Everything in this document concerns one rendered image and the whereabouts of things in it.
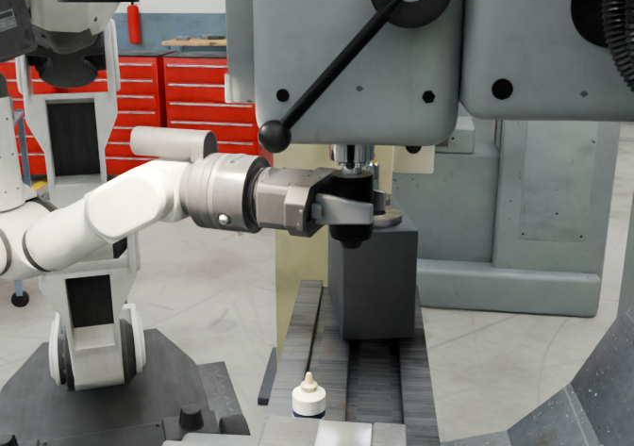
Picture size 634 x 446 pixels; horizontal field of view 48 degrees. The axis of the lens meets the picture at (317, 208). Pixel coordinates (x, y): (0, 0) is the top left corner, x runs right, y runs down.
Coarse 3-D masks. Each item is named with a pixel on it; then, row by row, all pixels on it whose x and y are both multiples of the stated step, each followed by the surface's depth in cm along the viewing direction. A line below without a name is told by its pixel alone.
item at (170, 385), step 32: (160, 352) 184; (32, 384) 169; (128, 384) 169; (160, 384) 169; (192, 384) 169; (0, 416) 156; (32, 416) 156; (64, 416) 156; (96, 416) 156; (128, 416) 156; (160, 416) 156; (192, 416) 143
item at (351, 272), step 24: (384, 216) 116; (336, 240) 122; (384, 240) 113; (408, 240) 113; (336, 264) 123; (360, 264) 114; (384, 264) 114; (408, 264) 115; (336, 288) 124; (360, 288) 115; (384, 288) 115; (408, 288) 116; (336, 312) 125; (360, 312) 116; (384, 312) 117; (408, 312) 117; (360, 336) 117; (384, 336) 118; (408, 336) 118
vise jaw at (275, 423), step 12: (276, 420) 76; (288, 420) 76; (300, 420) 76; (312, 420) 76; (264, 432) 74; (276, 432) 74; (288, 432) 74; (300, 432) 74; (312, 432) 74; (264, 444) 72; (276, 444) 72; (288, 444) 72; (300, 444) 72; (312, 444) 72
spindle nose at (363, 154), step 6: (330, 144) 75; (336, 144) 74; (330, 150) 75; (336, 150) 74; (342, 150) 74; (360, 150) 74; (366, 150) 74; (372, 150) 75; (330, 156) 75; (336, 156) 74; (342, 156) 74; (360, 156) 74; (366, 156) 74; (372, 156) 75; (342, 162) 74; (360, 162) 74
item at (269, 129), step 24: (384, 0) 59; (408, 0) 59; (432, 0) 59; (384, 24) 60; (408, 24) 60; (360, 48) 60; (336, 72) 61; (312, 96) 62; (288, 120) 62; (264, 144) 62; (288, 144) 63
